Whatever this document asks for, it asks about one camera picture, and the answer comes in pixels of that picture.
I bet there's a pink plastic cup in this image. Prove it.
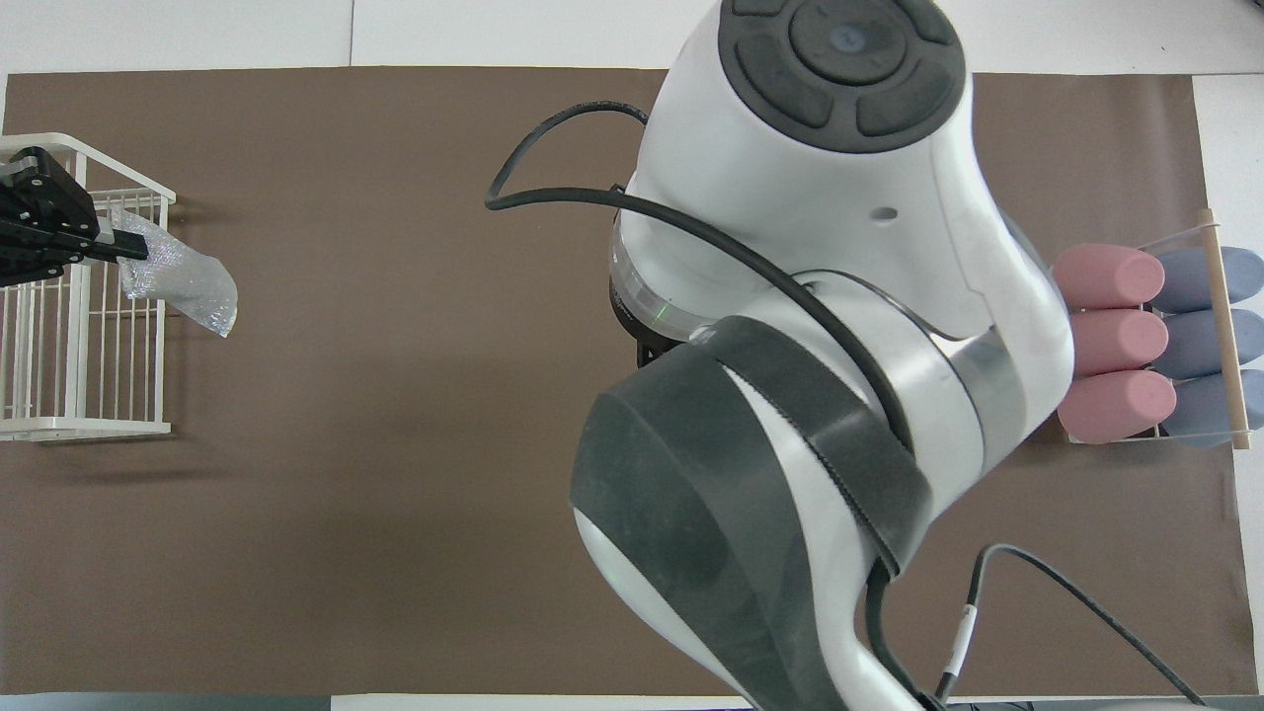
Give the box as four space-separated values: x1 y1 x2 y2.
1053 243 1166 310
1059 370 1178 445
1066 308 1171 376

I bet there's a blue plastic cup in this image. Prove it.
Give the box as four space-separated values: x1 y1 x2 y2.
1153 247 1264 313
1160 370 1264 448
1153 309 1264 379

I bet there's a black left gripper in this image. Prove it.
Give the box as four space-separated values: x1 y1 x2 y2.
0 146 149 289

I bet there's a white wire dish rack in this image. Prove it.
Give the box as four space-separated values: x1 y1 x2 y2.
0 132 177 442

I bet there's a brown table mat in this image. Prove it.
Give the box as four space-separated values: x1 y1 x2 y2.
0 65 1247 697

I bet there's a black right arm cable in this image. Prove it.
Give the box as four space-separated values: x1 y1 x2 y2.
484 101 1208 711

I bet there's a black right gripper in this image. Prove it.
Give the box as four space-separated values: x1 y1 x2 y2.
637 334 692 368

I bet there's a cup holder with wooden bar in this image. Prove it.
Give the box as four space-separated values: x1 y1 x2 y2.
1059 207 1264 453

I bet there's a silver mesh sponge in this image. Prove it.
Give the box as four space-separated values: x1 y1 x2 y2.
117 205 240 339

